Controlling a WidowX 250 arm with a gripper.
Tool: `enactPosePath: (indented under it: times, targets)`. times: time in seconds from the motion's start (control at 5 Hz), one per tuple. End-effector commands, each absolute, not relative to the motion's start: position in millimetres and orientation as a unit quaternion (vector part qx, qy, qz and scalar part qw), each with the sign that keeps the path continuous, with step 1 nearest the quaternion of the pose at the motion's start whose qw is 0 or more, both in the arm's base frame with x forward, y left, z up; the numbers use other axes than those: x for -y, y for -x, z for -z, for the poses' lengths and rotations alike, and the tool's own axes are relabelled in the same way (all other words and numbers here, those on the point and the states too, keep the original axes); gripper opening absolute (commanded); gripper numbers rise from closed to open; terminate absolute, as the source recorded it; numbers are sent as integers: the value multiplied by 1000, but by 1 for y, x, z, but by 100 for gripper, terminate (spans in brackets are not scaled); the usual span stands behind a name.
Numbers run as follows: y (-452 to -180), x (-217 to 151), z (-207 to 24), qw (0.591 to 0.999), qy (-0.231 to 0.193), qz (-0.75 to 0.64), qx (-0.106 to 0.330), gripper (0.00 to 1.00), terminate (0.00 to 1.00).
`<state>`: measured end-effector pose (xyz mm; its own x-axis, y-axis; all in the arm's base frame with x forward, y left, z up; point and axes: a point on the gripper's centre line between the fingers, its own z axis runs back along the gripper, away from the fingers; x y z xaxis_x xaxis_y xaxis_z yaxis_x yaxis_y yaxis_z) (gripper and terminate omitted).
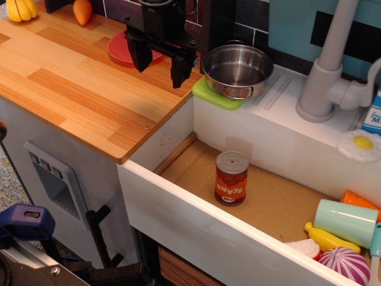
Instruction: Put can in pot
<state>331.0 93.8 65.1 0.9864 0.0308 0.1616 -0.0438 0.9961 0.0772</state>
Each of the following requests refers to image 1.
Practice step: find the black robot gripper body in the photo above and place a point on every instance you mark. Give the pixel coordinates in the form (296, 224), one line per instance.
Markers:
(162, 26)

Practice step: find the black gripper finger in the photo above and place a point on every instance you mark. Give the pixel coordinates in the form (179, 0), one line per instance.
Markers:
(181, 66)
(141, 55)

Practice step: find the orange beans can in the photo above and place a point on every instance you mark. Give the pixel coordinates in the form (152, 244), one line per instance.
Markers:
(231, 178)

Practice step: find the stainless steel pot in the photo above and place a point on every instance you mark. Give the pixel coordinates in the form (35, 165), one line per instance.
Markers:
(237, 71)

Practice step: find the red plastic plate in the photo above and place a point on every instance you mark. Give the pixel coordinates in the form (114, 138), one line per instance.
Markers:
(118, 51)

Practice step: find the green plastic mat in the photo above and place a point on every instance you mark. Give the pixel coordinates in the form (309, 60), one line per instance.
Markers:
(203, 92)

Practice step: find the orange toy fruit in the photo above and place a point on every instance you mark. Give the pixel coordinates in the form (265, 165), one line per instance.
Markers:
(82, 10)

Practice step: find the wooden kitchen counter top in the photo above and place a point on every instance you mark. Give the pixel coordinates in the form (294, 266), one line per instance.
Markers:
(61, 73)

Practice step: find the white toy sink basin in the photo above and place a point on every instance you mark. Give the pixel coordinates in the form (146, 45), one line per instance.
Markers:
(168, 186)

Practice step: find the yellow toy bell pepper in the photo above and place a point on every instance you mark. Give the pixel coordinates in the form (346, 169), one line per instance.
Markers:
(21, 10)

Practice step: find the grey toy faucet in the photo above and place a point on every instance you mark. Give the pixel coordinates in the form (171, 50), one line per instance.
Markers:
(325, 86)

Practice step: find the grey dishwasher control panel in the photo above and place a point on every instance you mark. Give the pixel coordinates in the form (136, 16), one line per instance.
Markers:
(60, 183)

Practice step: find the toy fried egg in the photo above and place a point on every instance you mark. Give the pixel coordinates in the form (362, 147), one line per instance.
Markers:
(360, 145)

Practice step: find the blue milk carton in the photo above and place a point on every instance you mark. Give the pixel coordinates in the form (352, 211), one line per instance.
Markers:
(371, 123)

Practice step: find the brown wooden drawer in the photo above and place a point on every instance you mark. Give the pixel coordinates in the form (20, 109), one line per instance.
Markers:
(178, 271)

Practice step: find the blue clamp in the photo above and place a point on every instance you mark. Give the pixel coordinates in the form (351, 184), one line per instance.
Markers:
(27, 223)

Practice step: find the orange plastic cup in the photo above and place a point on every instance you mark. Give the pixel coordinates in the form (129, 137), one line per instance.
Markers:
(351, 198)

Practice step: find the white red toy slice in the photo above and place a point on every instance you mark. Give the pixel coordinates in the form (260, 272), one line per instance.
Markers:
(307, 247)

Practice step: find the yellow toy banana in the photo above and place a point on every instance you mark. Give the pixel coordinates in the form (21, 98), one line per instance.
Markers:
(327, 241)

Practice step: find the mint green plastic cup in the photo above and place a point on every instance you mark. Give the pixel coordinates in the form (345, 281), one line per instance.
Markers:
(350, 223)

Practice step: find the purple toy onion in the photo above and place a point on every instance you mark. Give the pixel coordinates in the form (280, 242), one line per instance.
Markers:
(348, 263)

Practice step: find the black door handle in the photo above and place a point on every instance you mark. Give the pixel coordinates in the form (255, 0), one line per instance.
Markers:
(94, 218)

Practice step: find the light blue utensil handle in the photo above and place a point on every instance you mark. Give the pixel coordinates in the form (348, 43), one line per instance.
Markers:
(374, 251)

